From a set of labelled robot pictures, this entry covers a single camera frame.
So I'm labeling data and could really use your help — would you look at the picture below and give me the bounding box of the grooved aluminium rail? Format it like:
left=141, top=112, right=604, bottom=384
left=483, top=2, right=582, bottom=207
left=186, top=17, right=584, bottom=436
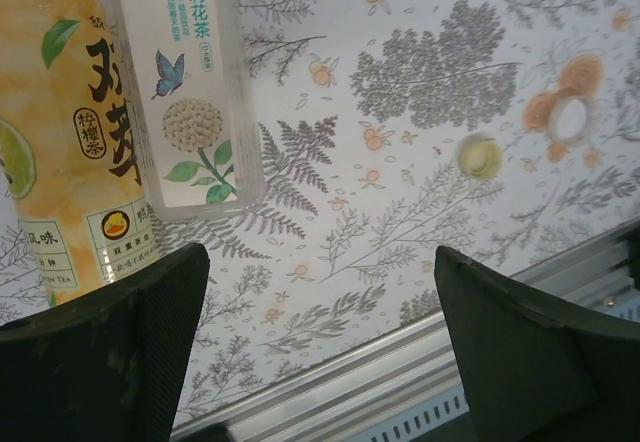
left=172, top=229, right=640, bottom=442

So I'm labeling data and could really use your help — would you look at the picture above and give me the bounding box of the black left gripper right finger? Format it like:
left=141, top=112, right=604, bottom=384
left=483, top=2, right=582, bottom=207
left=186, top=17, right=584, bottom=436
left=433, top=244, right=640, bottom=442

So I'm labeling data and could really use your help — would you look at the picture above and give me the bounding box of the slotted grey cable duct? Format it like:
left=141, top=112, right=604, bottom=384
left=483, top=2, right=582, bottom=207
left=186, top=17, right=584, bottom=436
left=349, top=294, right=640, bottom=442

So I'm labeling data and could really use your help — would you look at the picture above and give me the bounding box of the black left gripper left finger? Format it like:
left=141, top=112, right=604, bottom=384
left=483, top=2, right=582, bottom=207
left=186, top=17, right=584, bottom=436
left=0, top=242, right=210, bottom=442

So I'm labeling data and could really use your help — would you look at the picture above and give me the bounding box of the clear jasmine tea bottle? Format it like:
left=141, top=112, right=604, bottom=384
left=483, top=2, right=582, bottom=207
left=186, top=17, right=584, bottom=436
left=110, top=0, right=266, bottom=223

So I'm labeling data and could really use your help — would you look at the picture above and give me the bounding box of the white bottle cap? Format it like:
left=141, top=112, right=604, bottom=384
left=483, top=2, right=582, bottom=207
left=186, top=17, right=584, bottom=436
left=547, top=95, right=599, bottom=147

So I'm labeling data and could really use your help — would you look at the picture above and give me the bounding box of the yellow lemon tea bottle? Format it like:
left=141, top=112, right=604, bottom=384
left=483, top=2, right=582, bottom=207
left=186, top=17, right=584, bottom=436
left=0, top=0, right=166, bottom=308

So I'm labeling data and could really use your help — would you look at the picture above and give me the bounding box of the pale yellow bottle cap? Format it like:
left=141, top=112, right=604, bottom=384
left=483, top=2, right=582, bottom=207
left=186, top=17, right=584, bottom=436
left=452, top=131, right=505, bottom=182

